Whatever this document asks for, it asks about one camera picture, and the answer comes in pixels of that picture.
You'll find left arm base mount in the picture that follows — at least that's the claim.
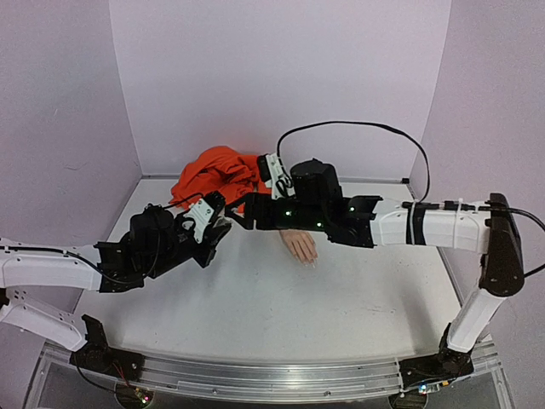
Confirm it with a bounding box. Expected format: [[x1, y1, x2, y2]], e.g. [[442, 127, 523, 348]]
[[70, 314, 144, 381]]

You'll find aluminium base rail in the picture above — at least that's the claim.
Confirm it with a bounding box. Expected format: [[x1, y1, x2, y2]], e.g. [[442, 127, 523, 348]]
[[25, 343, 512, 409]]

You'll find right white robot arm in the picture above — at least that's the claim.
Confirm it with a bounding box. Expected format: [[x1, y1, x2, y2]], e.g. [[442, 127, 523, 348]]
[[225, 155, 525, 354]]

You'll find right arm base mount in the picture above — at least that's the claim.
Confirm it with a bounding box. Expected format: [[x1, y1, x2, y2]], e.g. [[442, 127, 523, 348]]
[[399, 325, 473, 391]]

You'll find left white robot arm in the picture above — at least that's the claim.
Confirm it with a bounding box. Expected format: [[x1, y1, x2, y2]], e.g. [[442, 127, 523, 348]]
[[1, 192, 232, 372]]

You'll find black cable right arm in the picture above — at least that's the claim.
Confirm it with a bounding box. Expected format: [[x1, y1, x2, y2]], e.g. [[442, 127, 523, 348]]
[[276, 121, 431, 204]]

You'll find mannequin hand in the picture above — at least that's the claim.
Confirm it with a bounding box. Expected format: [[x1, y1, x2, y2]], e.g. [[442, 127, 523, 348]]
[[279, 230, 318, 267]]

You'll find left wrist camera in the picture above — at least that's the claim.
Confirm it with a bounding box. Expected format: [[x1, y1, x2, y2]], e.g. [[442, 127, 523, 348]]
[[186, 198, 216, 244]]

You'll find orange crumpled garment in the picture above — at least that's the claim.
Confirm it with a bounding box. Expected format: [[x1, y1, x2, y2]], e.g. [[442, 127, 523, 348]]
[[169, 146, 272, 209]]

